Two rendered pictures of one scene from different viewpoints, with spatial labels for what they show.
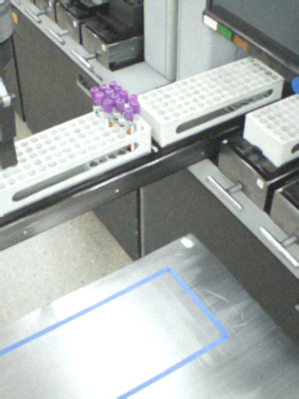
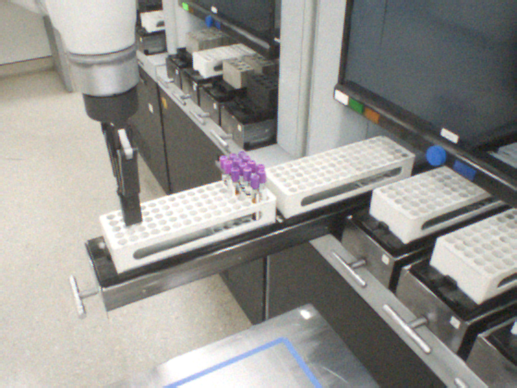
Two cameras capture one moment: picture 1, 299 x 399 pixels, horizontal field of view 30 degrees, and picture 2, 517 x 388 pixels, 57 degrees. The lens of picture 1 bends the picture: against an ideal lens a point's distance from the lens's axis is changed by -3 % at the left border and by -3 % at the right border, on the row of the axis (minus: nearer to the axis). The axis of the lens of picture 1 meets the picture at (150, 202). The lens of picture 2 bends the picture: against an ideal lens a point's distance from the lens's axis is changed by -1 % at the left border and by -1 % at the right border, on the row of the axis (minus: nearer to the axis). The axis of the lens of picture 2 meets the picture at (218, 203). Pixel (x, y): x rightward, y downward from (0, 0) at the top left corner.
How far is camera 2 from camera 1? 0.16 m
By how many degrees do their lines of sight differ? 12
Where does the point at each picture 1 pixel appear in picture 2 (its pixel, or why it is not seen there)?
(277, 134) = (405, 209)
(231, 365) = not seen: outside the picture
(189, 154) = (313, 227)
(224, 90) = (352, 166)
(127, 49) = (261, 130)
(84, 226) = (216, 297)
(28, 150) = (156, 212)
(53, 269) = (184, 333)
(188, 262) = (305, 333)
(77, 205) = (199, 268)
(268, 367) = not seen: outside the picture
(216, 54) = (345, 133)
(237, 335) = not seen: outside the picture
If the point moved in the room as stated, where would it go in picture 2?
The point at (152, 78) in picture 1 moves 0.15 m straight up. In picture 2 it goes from (282, 159) to (285, 103)
